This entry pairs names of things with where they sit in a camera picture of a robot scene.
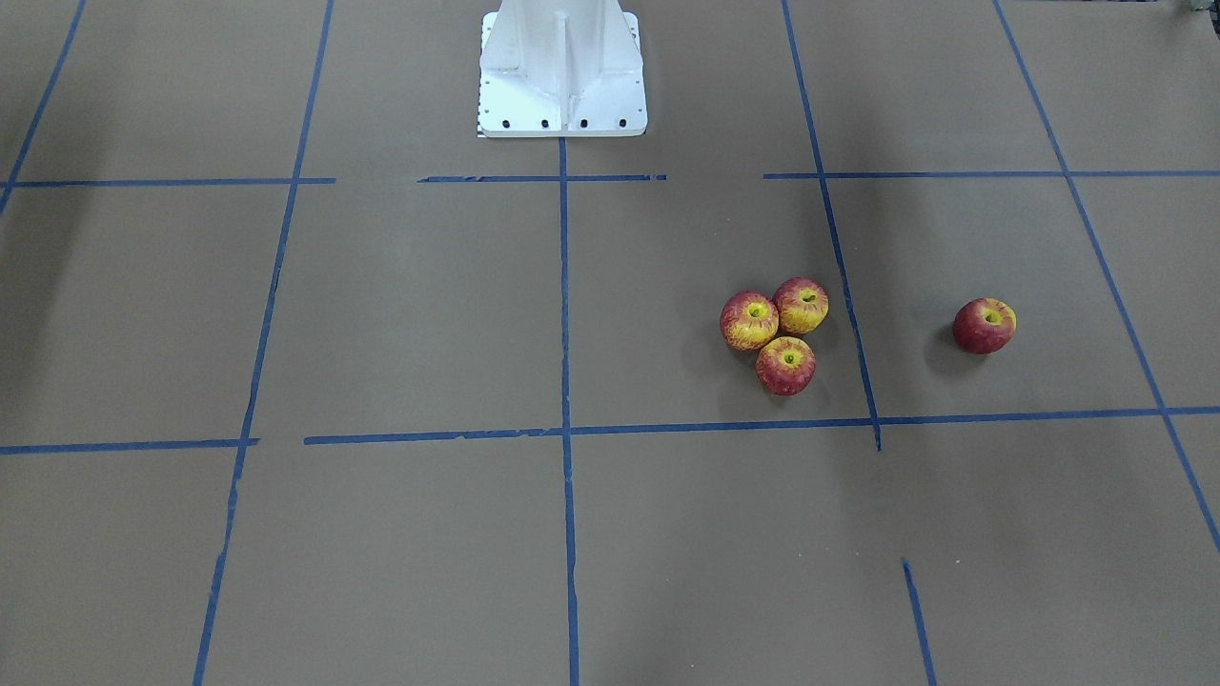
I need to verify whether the red apple lone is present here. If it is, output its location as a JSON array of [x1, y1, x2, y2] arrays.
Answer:
[[952, 298, 1017, 355]]

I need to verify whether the red yellow apple front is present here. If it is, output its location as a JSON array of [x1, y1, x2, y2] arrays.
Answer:
[[755, 337, 817, 395]]

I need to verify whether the red yellow apple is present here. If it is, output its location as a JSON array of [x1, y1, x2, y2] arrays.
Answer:
[[720, 291, 780, 353], [772, 276, 830, 337], [755, 337, 817, 395]]

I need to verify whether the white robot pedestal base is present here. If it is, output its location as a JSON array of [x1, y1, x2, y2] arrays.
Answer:
[[477, 1, 649, 138]]

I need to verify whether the red yellow apple rear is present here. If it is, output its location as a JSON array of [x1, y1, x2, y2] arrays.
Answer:
[[772, 276, 830, 337]]

